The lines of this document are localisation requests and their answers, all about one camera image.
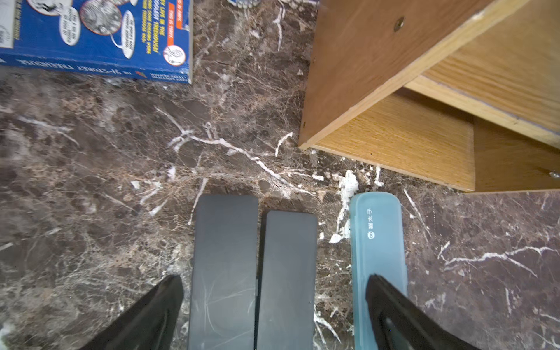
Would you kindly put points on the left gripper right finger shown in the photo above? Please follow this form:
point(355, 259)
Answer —
point(398, 324)

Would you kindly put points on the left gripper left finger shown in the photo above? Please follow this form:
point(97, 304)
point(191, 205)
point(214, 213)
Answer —
point(148, 324)

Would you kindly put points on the black pencil case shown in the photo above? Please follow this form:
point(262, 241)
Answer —
point(287, 283)
point(224, 282)

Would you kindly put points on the teal pencil case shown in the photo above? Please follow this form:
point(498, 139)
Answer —
point(377, 247)

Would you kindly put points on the wooden three-tier shelf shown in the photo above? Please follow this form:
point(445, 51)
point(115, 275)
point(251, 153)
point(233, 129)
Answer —
point(459, 93)

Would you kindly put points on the blue-lid pencil tube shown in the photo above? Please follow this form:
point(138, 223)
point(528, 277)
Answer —
point(244, 4)

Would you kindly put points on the blue comic book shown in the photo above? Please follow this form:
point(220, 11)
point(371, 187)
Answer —
point(147, 39)

